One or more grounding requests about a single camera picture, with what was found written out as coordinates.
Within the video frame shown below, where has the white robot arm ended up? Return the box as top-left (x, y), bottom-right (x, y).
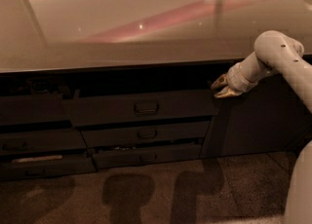
top-left (212, 30), bottom-right (312, 224)

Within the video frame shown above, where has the grey drawer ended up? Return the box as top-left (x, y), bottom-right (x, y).
top-left (63, 90), bottom-right (219, 127)
top-left (0, 130), bottom-right (86, 156)
top-left (92, 143), bottom-right (201, 168)
top-left (0, 93), bottom-right (68, 126)
top-left (0, 155), bottom-right (96, 181)
top-left (81, 121), bottom-right (210, 147)

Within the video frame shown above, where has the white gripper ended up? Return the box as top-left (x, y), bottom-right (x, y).
top-left (211, 62), bottom-right (257, 98)

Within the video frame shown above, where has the grey cabinet door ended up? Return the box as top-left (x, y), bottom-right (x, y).
top-left (200, 75), bottom-right (311, 158)

